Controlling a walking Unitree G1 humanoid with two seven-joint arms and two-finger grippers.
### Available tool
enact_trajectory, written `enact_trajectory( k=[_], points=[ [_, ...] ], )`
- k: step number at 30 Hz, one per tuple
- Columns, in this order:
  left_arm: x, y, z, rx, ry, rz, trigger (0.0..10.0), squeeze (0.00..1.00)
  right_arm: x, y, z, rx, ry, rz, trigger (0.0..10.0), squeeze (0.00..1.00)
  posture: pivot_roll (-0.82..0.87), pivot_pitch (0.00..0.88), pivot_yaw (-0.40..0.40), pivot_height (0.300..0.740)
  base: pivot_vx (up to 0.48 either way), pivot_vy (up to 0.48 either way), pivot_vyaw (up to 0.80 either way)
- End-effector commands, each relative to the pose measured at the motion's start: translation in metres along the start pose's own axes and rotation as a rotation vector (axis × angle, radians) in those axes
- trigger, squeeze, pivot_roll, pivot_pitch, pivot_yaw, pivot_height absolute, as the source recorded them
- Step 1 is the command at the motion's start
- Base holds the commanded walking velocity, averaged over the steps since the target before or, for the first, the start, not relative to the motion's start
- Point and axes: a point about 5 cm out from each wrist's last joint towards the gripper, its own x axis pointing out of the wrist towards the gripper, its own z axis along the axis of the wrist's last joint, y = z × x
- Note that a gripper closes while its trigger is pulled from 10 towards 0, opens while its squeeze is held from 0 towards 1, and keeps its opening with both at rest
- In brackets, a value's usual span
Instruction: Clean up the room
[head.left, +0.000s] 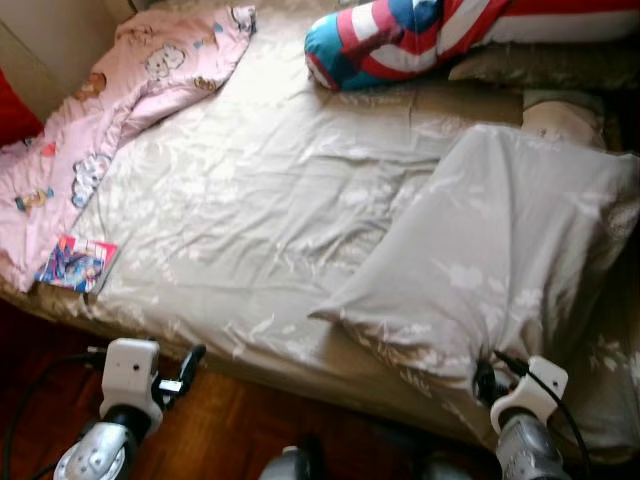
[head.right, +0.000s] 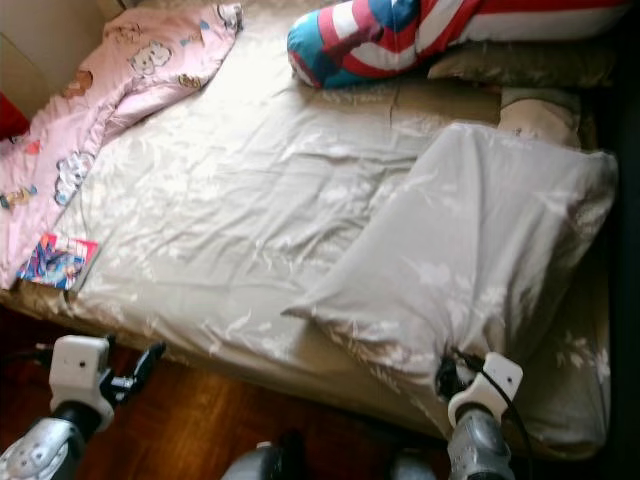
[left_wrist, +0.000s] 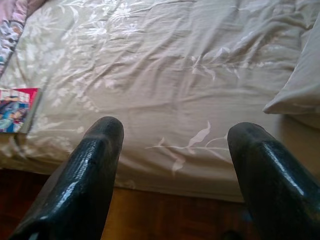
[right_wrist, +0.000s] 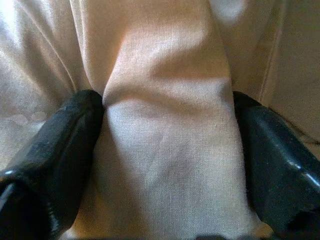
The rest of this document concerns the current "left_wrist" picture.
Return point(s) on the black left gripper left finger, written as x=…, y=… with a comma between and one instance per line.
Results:
x=80, y=180

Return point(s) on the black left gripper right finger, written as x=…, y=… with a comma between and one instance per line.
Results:
x=272, y=190

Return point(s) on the colourful comic book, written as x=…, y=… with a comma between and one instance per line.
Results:
x=15, y=110

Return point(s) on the large beige pillow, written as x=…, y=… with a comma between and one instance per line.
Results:
x=300, y=87

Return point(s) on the beige floral bed cover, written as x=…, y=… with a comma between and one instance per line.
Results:
x=160, y=75

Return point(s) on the pink cartoon print blanket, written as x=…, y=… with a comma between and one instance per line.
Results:
x=12, y=25

